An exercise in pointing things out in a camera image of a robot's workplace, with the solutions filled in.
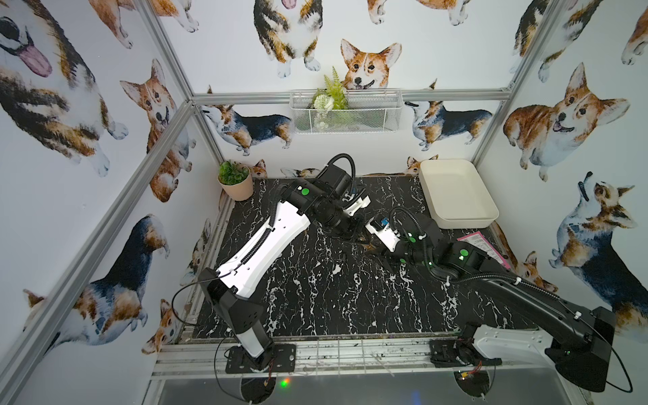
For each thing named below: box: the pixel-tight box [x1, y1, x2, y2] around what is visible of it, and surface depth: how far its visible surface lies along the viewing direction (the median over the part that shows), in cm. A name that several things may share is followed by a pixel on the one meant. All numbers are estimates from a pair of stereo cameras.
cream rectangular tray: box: [418, 158, 500, 230], surface depth 114 cm
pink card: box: [456, 231, 512, 270], surface depth 100 cm
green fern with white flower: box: [312, 65, 350, 130], surface depth 85 cm
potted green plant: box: [216, 159, 254, 201], surface depth 106 cm
